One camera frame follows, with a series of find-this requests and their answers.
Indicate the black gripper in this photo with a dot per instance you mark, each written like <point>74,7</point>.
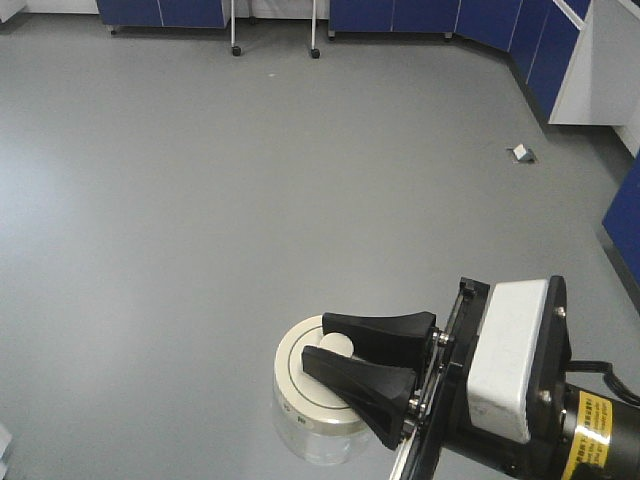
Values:
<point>440,416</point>

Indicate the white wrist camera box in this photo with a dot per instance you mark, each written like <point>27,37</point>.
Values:
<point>500,370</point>

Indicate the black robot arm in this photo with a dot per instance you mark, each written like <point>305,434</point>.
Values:
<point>602,418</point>

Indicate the glass jar with cream lid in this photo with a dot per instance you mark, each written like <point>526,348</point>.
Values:
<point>313,422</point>

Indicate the floor socket box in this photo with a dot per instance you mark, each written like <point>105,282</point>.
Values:
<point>521,154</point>

